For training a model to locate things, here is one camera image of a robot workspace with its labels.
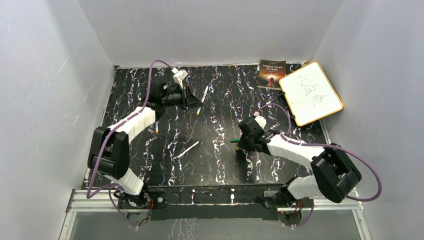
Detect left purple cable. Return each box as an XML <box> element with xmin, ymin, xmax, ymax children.
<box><xmin>86</xmin><ymin>59</ymin><xmax>176</xmax><ymax>229</ymax></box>

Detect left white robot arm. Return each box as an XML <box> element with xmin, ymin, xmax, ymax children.
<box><xmin>87</xmin><ymin>81</ymin><xmax>203</xmax><ymax>208</ymax></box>

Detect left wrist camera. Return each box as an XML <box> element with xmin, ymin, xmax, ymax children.
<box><xmin>171</xmin><ymin>67</ymin><xmax>188</xmax><ymax>89</ymax></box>

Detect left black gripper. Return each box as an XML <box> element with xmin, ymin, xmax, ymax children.
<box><xmin>162</xmin><ymin>85</ymin><xmax>205</xmax><ymax>112</ymax></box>

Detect whiteboard with wooden frame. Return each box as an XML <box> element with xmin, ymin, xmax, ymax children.
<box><xmin>278</xmin><ymin>61</ymin><xmax>344</xmax><ymax>127</ymax></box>

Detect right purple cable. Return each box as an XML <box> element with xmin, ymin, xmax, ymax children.
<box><xmin>255</xmin><ymin>103</ymin><xmax>383</xmax><ymax>228</ymax></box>

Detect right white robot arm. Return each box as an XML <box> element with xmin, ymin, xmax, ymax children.
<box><xmin>237</xmin><ymin>115</ymin><xmax>362</xmax><ymax>207</ymax></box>

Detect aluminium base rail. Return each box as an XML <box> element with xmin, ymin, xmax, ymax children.
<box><xmin>59</xmin><ymin>186</ymin><xmax>371</xmax><ymax>240</ymax></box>

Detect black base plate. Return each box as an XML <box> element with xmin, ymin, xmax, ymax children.
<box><xmin>113</xmin><ymin>183</ymin><xmax>312</xmax><ymax>222</ymax></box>

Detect purple cable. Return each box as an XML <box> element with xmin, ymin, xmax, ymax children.
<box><xmin>255</xmin><ymin>103</ymin><xmax>383</xmax><ymax>228</ymax></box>
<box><xmin>86</xmin><ymin>59</ymin><xmax>176</xmax><ymax>229</ymax></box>

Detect dark book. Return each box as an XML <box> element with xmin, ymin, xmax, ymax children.
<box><xmin>257</xmin><ymin>59</ymin><xmax>286</xmax><ymax>90</ymax></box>

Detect white marker pen yellow end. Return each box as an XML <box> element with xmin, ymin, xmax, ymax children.
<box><xmin>196</xmin><ymin>86</ymin><xmax>209</xmax><ymax>116</ymax></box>

